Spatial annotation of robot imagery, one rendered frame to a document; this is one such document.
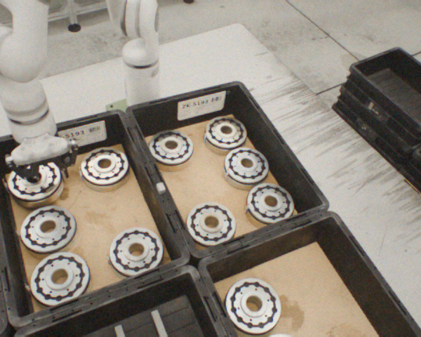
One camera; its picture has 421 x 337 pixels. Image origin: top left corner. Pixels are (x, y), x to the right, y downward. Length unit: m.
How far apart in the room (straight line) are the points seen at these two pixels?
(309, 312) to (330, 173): 0.49
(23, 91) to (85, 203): 0.30
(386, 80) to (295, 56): 0.94
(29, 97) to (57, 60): 1.92
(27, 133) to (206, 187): 0.39
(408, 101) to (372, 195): 0.78
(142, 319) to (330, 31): 2.61
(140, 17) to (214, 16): 2.04
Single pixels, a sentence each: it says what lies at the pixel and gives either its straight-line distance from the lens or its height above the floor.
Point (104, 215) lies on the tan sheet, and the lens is 0.89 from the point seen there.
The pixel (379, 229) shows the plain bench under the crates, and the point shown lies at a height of 0.70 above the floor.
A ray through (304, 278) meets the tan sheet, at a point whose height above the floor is 0.83.
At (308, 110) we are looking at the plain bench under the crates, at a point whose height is 0.70.
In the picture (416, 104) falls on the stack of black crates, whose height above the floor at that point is 0.49.
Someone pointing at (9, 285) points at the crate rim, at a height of 0.92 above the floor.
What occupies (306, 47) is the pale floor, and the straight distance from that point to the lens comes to 2.90.
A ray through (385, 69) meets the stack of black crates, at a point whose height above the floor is 0.49.
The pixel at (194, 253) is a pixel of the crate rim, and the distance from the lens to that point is 0.73.
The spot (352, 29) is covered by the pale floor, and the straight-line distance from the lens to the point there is 3.22.
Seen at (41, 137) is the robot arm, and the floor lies 1.03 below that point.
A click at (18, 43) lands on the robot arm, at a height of 1.22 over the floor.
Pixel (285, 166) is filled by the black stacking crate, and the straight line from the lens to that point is 0.92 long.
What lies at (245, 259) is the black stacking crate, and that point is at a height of 0.88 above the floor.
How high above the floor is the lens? 1.59
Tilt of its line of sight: 52 degrees down
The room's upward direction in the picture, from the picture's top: 9 degrees clockwise
